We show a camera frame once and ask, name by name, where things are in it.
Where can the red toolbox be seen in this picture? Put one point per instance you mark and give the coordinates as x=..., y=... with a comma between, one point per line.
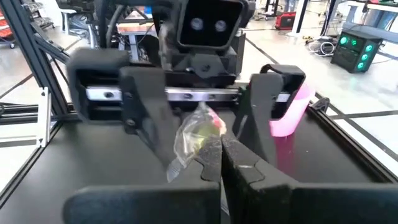
x=285, y=21

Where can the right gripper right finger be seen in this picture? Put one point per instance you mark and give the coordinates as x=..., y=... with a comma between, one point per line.
x=311, y=205

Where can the black computer green lights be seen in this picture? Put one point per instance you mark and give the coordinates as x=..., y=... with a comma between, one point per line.
x=345, y=59

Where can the white chair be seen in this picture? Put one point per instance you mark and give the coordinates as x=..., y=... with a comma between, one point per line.
x=66, y=15

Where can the pink plastic bucket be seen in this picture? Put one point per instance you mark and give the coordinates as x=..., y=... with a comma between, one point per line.
x=289, y=121

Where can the silver frame bracket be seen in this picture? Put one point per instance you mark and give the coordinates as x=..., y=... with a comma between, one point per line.
x=43, y=118

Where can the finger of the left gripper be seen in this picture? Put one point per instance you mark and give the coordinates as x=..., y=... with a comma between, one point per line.
x=146, y=102
x=258, y=118

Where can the black frame brace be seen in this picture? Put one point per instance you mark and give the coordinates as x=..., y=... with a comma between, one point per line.
x=321, y=104

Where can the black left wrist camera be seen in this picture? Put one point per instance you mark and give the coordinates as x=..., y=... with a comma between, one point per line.
x=210, y=34

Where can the grey desk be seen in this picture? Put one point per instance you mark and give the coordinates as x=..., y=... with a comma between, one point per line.
x=373, y=31

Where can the wooden desk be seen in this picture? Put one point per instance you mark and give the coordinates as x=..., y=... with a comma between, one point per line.
x=133, y=28

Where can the white post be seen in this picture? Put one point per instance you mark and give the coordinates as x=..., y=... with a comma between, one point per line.
x=300, y=15

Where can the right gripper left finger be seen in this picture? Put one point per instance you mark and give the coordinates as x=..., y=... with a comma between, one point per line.
x=140, y=205

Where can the clear candy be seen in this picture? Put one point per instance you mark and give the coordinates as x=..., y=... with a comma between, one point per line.
x=192, y=137

